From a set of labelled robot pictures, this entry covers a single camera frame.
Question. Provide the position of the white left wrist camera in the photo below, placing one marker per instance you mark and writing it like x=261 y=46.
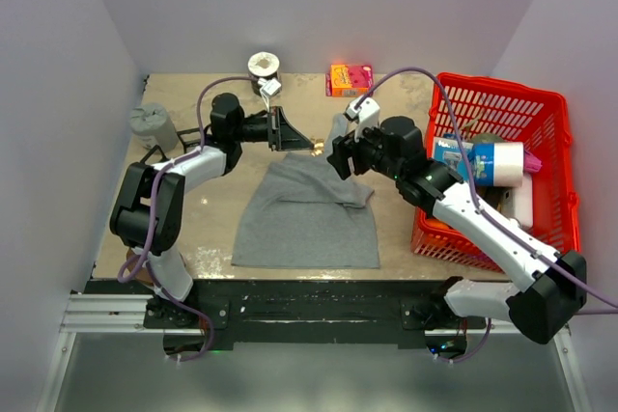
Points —
x=269 y=87

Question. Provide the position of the pink packet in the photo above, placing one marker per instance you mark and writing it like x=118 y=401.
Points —
x=531 y=163

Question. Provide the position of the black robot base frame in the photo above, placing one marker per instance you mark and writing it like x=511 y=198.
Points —
x=278 y=311

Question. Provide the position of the grey sleeveless shirt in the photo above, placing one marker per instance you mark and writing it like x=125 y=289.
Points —
x=303 y=215

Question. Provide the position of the toilet paper roll black wrapper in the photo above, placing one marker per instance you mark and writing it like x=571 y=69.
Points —
x=264 y=65

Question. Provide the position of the grey paper roll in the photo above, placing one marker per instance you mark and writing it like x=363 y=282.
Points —
x=152 y=126

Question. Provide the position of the green round fruit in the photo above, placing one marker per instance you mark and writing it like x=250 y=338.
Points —
x=486 y=138

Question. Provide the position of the orange pink snack box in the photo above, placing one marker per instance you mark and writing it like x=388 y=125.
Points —
x=348 y=80

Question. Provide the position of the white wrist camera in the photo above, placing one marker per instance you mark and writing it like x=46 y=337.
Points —
x=364 y=112
x=269 y=87

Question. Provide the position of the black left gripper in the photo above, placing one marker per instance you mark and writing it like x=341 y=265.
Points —
x=285 y=137

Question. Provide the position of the black brooch display case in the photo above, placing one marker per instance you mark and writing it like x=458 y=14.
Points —
x=193 y=138

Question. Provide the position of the red plastic basket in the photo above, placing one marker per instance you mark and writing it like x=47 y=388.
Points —
x=466 y=106

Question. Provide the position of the white box in basket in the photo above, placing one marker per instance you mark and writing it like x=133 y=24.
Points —
x=517 y=203

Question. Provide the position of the blue white wipes roll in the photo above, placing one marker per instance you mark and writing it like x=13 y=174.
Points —
x=497 y=165

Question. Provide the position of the orange maple leaf brooch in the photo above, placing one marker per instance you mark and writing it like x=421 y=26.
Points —
x=317 y=147

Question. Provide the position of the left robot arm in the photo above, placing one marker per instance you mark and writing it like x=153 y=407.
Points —
x=148 y=212

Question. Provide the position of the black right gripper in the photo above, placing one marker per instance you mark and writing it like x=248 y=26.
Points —
x=346 y=148

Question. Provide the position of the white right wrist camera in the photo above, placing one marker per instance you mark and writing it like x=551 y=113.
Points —
x=364 y=112

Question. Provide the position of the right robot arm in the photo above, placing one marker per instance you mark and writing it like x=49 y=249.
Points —
x=545 y=287

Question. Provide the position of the blue razor package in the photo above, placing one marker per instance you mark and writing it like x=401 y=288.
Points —
x=446 y=150

